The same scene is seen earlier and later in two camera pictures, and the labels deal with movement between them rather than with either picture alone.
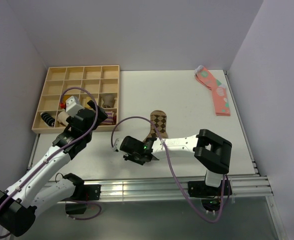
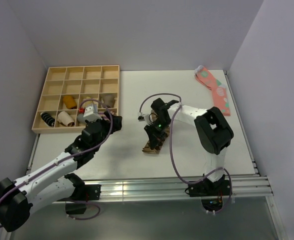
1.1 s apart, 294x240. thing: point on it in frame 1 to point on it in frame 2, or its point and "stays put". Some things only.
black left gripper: x=101 y=116 to x=117 y=123
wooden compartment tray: x=98 y=84 stays put
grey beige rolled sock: x=108 y=101 stays put
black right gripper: x=128 y=156 to x=155 y=137
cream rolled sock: x=61 y=117 stays put
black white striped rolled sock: x=50 y=120 stays put
